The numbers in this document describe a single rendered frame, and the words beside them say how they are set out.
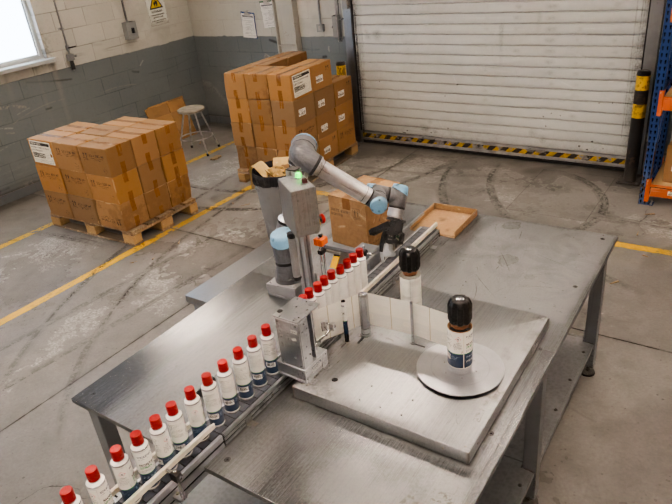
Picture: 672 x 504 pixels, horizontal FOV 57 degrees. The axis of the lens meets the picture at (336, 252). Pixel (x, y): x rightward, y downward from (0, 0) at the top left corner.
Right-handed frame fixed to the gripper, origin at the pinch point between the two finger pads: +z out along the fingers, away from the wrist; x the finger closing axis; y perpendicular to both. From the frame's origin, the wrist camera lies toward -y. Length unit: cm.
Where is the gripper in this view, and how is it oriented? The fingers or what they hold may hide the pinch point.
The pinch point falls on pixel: (382, 259)
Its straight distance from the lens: 284.7
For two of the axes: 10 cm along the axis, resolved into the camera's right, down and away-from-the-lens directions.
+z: -1.9, 9.8, 0.4
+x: 5.2, 0.6, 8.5
